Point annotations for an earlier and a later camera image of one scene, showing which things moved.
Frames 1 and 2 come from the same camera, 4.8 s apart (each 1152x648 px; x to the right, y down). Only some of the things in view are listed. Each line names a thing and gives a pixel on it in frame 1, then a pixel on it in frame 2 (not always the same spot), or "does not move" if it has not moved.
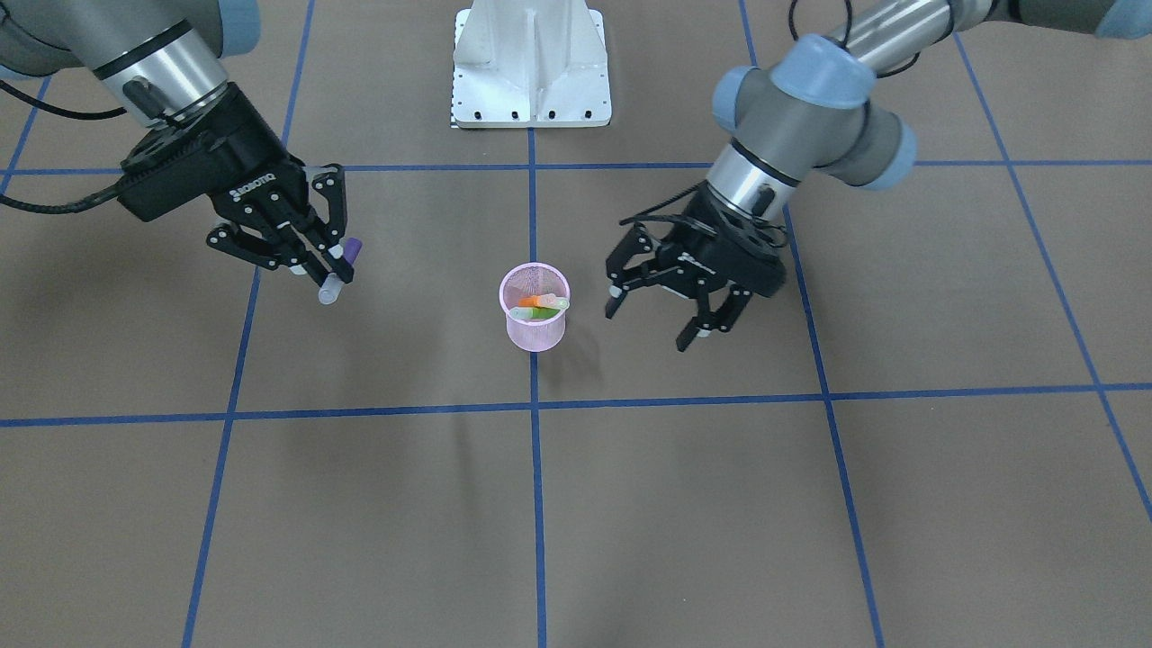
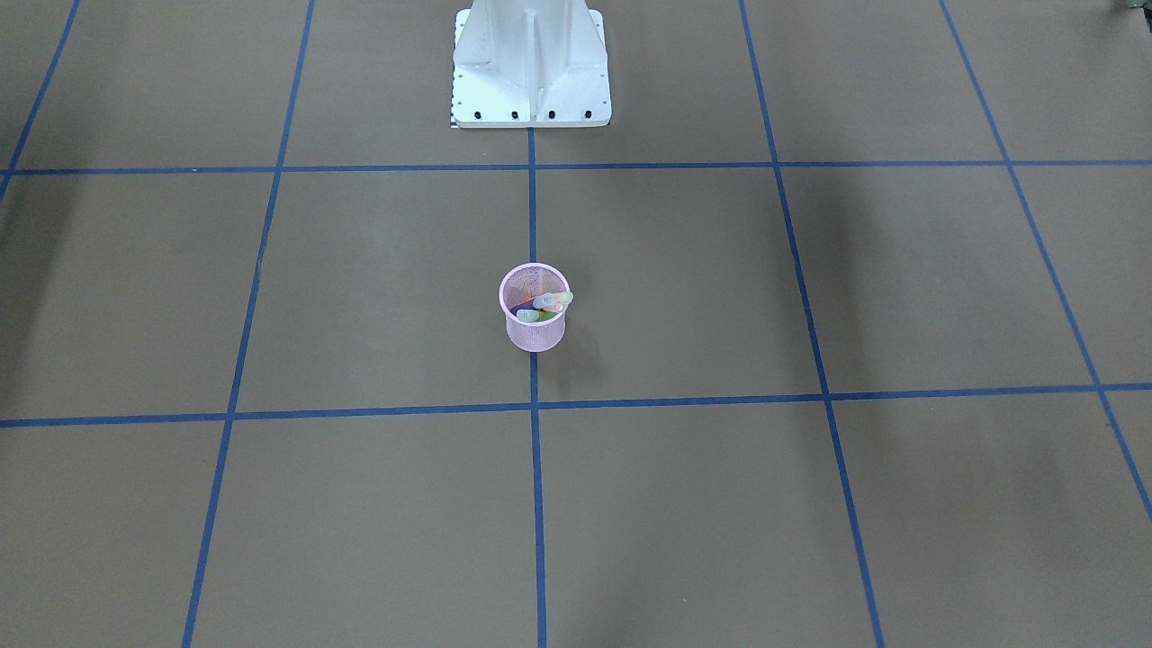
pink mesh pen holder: [534, 279] does not move
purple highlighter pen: [334, 283] → [526, 305]
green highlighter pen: [533, 312] does not move
